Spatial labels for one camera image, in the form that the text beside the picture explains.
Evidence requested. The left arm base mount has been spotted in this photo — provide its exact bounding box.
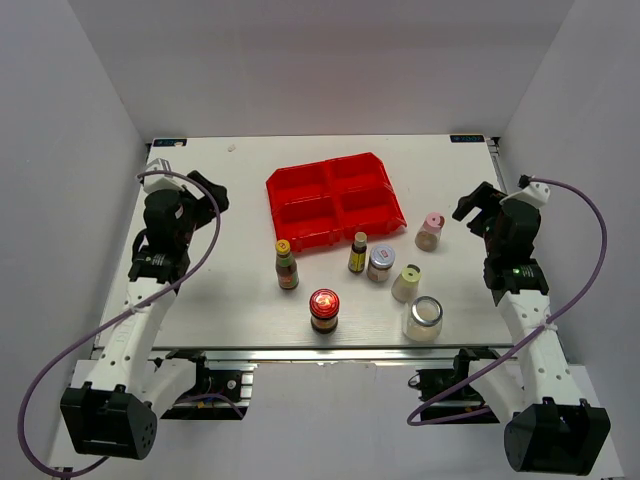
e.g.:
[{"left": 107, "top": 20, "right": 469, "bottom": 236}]
[{"left": 148, "top": 349, "right": 252, "bottom": 421}]

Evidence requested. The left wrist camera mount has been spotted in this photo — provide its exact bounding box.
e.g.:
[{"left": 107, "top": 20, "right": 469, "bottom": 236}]
[{"left": 140, "top": 158, "right": 183, "bottom": 195}]

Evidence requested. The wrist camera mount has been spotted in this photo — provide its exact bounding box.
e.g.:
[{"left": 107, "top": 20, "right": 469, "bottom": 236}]
[
  {"left": 140, "top": 158, "right": 183, "bottom": 195},
  {"left": 515, "top": 175, "right": 550, "bottom": 209}
]

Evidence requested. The chrome-lid glass jar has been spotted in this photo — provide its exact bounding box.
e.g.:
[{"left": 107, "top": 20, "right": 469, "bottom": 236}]
[{"left": 402, "top": 296, "right": 444, "bottom": 342}]

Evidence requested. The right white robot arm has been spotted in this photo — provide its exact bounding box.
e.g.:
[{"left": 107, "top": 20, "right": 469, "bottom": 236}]
[{"left": 451, "top": 179, "right": 611, "bottom": 476}]

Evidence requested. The purple cable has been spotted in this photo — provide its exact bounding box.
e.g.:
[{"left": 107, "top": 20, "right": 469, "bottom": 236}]
[
  {"left": 405, "top": 177, "right": 609, "bottom": 427},
  {"left": 17, "top": 169, "right": 223, "bottom": 476}
]

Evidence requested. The red-lid chili sauce jar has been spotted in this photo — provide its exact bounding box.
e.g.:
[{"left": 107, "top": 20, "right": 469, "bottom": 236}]
[{"left": 309, "top": 288, "right": 340, "bottom": 334}]

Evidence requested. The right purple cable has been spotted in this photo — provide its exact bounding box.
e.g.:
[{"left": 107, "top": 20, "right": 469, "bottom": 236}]
[{"left": 405, "top": 177, "right": 609, "bottom": 427}]

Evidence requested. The pink-lid spice shaker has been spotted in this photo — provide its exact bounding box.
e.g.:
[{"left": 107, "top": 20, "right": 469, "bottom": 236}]
[{"left": 414, "top": 212, "right": 445, "bottom": 252}]

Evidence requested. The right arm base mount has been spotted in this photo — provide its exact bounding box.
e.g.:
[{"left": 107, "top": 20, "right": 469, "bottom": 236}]
[{"left": 408, "top": 347, "right": 499, "bottom": 421}]

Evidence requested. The aluminium table front rail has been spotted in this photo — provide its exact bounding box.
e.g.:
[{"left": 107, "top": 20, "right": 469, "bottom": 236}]
[{"left": 89, "top": 344, "right": 516, "bottom": 365}]

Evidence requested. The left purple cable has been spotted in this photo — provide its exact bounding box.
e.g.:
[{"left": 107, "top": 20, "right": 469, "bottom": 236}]
[{"left": 17, "top": 169, "right": 223, "bottom": 476}]

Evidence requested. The small yellow-label dark bottle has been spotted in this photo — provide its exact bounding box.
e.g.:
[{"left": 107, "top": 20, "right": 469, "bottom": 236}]
[{"left": 348, "top": 232, "right": 367, "bottom": 274}]

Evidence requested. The right blue table label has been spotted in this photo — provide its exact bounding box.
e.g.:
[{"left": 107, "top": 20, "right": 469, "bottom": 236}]
[{"left": 449, "top": 134, "right": 485, "bottom": 143}]

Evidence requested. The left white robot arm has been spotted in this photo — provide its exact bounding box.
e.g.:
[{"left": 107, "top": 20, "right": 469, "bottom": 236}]
[{"left": 60, "top": 170, "right": 229, "bottom": 460}]

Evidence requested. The yellow-cap sauce bottle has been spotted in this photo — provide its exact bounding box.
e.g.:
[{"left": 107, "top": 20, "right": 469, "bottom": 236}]
[{"left": 275, "top": 239, "right": 299, "bottom": 290}]

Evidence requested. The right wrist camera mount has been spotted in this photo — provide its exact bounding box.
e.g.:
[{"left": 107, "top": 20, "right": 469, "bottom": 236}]
[{"left": 515, "top": 175, "right": 550, "bottom": 209}]

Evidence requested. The white-lid paste jar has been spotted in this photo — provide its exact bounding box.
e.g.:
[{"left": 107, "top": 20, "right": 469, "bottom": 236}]
[{"left": 367, "top": 244, "right": 395, "bottom": 283}]

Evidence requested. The left blue table label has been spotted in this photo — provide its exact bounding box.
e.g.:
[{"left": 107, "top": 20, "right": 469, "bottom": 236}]
[{"left": 152, "top": 138, "right": 187, "bottom": 148}]

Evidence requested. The red four-compartment plastic tray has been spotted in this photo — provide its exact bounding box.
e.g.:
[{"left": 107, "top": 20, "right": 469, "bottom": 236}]
[{"left": 266, "top": 152, "right": 407, "bottom": 252}]

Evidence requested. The blue table label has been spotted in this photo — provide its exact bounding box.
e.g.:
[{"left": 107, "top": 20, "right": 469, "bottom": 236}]
[
  {"left": 449, "top": 134, "right": 485, "bottom": 143},
  {"left": 152, "top": 138, "right": 187, "bottom": 148}
]

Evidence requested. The yellow-lid spice shaker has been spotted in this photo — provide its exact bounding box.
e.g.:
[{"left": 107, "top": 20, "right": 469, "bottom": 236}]
[{"left": 391, "top": 264, "right": 422, "bottom": 303}]

